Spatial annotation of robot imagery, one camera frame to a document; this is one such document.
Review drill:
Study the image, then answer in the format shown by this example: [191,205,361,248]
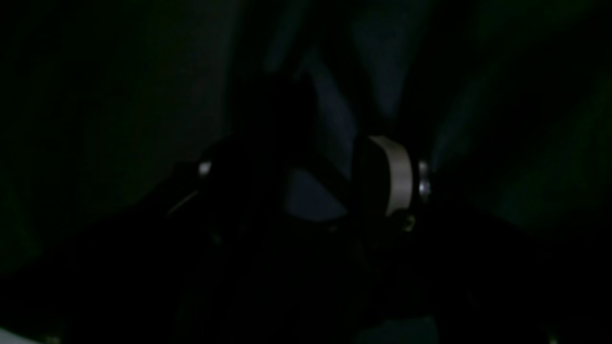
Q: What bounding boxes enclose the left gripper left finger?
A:
[164,136,268,239]

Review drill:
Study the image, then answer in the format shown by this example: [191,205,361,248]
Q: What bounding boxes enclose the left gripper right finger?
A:
[351,135,431,232]

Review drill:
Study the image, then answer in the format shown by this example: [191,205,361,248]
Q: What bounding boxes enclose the dark grey t-shirt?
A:
[232,0,611,243]

